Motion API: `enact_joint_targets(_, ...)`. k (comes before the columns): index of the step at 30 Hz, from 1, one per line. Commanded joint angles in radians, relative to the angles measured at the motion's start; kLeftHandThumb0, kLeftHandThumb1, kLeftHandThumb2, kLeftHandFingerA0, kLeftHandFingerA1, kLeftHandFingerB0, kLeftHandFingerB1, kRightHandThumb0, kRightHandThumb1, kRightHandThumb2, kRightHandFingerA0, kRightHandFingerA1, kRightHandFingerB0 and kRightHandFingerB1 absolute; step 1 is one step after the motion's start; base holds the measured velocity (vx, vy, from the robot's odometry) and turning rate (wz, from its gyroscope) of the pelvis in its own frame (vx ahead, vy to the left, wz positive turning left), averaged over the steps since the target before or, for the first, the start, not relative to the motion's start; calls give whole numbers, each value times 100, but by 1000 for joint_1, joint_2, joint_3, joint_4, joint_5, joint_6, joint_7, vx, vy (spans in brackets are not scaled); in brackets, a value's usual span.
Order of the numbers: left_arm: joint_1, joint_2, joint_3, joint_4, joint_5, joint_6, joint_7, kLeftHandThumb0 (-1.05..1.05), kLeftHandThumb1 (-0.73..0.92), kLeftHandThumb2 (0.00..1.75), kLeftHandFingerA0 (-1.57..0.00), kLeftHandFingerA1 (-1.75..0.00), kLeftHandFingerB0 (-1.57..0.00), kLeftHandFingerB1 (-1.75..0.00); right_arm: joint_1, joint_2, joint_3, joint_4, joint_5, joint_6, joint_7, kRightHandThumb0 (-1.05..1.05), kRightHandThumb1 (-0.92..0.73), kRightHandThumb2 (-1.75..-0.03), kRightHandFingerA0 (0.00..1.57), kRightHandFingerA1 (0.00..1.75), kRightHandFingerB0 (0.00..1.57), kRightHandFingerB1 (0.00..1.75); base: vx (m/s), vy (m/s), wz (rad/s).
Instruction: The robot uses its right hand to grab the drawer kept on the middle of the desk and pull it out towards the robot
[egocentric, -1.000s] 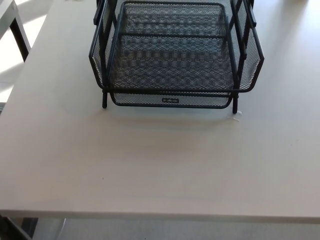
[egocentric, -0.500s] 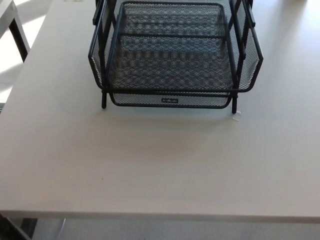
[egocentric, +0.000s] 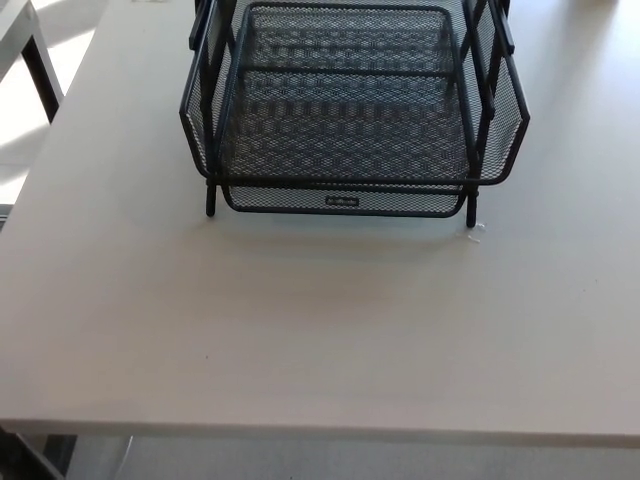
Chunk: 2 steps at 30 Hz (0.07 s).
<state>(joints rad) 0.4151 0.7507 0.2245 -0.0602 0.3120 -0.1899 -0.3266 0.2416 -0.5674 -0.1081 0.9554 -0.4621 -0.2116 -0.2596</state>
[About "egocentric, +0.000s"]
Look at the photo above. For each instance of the black mesh sliding tray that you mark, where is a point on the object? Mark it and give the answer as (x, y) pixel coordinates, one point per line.
(340, 130)

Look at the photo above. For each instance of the grey metal desk leg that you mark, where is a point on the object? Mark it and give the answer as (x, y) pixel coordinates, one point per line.
(100, 460)

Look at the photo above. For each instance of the black mesh tray with label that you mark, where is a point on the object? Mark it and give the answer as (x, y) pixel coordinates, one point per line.
(280, 200)

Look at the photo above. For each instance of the clear tape piece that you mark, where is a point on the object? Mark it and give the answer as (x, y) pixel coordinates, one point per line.
(476, 233)

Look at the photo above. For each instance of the white side table black legs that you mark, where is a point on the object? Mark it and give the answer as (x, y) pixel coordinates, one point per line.
(42, 80)

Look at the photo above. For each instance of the black metal tray rack frame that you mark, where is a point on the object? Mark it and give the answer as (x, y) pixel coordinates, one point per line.
(210, 202)

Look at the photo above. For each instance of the dark under-desk base frame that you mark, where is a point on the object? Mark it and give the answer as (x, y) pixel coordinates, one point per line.
(25, 465)

